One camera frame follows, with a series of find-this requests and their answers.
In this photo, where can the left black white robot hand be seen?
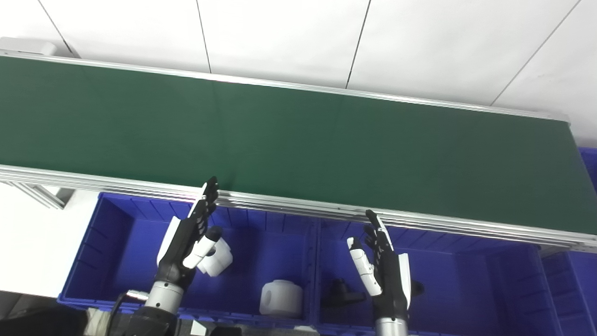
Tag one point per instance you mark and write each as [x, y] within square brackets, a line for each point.
[179, 252]

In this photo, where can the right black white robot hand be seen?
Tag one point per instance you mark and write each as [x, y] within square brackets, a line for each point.
[389, 280]

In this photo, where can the white cylindrical plastic part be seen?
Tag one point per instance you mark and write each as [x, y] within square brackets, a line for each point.
[282, 298]

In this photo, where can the white plastic part with hole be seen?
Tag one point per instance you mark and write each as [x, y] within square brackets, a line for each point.
[220, 259]

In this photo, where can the black plastic part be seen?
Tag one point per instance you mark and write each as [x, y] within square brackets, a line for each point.
[340, 294]

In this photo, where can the blue plastic bin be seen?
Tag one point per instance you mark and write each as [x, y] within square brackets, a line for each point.
[578, 294]
[466, 289]
[121, 261]

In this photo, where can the aluminium conveyor support leg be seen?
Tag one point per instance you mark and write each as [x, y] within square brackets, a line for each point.
[42, 195]

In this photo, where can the green conveyor belt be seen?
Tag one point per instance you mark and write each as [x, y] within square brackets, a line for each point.
[298, 144]

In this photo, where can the grey conveyor end cover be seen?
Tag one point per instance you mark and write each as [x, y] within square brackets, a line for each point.
[28, 46]

